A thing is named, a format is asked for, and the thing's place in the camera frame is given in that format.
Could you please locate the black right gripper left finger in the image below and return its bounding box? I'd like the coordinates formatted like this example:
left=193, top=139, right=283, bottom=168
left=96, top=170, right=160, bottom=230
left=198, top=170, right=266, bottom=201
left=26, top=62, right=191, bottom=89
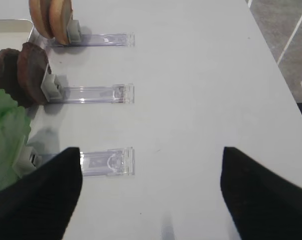
left=0, top=147, right=83, bottom=240

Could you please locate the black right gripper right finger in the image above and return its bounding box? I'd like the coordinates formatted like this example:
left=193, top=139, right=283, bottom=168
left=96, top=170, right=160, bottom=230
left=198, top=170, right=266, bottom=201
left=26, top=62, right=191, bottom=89
left=220, top=147, right=302, bottom=240

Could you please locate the green lettuce leaf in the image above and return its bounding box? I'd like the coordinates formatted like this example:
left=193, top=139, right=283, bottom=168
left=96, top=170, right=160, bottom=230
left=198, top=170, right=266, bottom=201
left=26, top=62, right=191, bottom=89
left=0, top=89, right=31, bottom=191

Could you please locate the clear holder for lettuce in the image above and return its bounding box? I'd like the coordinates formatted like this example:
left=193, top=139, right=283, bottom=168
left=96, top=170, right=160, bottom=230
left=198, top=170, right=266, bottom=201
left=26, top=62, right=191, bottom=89
left=12, top=146, right=135, bottom=177

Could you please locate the clear holder for patties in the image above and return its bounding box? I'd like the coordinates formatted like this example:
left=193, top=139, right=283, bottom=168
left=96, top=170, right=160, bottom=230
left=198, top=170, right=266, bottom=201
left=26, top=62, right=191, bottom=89
left=41, top=74, right=135, bottom=104

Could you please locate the dark meat patty inner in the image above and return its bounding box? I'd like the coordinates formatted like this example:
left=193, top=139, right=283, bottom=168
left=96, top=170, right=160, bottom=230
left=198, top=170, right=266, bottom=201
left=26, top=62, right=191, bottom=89
left=0, top=48, right=32, bottom=108

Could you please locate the dark meat patty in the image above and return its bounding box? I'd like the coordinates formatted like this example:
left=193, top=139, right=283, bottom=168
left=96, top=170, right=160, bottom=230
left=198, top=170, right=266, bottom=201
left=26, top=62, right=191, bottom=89
left=17, top=42, right=52, bottom=105
left=0, top=48, right=32, bottom=108

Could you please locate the dark meat patty outer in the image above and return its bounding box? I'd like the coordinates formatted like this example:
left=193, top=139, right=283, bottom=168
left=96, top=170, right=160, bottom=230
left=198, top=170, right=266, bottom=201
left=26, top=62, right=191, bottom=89
left=17, top=42, right=52, bottom=105

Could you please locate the clear holder for buns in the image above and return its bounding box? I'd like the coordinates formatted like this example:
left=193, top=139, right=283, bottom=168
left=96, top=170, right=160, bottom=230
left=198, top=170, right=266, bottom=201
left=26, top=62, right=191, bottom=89
left=43, top=19, right=135, bottom=48

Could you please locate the white metal tray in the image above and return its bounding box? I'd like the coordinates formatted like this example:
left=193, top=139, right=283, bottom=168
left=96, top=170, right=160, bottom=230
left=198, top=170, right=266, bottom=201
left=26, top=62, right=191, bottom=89
left=0, top=19, right=40, bottom=43

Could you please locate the bun slice inner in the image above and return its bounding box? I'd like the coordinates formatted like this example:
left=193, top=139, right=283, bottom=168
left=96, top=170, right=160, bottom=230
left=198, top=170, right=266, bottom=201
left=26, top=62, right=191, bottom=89
left=29, top=0, right=54, bottom=39

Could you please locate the bun slice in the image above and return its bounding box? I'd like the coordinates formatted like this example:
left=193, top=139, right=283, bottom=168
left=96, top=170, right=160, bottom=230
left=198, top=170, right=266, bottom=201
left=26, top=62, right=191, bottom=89
left=49, top=0, right=73, bottom=45
left=29, top=0, right=54, bottom=39

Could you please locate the bun slice outer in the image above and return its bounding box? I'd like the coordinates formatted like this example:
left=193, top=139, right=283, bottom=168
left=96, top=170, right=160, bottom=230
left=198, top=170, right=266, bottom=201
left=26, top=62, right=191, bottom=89
left=49, top=0, right=73, bottom=45

